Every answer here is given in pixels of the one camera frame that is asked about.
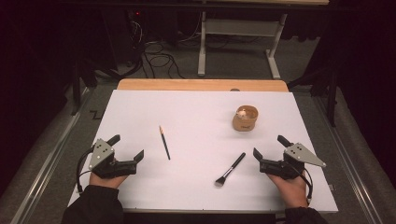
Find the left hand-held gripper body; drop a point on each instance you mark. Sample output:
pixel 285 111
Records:
pixel 102 155

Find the black computer tower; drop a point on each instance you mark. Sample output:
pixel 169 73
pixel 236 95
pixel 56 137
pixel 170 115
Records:
pixel 124 37

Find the tan pen holder with figurine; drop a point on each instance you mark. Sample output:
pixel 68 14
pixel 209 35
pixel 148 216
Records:
pixel 244 123

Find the black makeup brush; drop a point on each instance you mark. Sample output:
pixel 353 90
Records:
pixel 232 168

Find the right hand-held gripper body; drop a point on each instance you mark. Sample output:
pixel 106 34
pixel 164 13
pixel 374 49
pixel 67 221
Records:
pixel 299 154

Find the person's left hand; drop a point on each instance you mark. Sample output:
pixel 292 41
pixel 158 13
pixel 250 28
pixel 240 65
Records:
pixel 106 182

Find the metal floor rail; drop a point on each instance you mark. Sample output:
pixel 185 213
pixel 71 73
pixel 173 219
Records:
pixel 46 168
pixel 353 174

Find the white metal desk frame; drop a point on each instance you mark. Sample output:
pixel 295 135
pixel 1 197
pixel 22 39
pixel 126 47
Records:
pixel 239 27

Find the person's right hand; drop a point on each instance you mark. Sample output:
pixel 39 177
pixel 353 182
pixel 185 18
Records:
pixel 289 189

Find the black metal stand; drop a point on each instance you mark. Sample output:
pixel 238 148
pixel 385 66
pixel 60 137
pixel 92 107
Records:
pixel 76 93
pixel 332 102

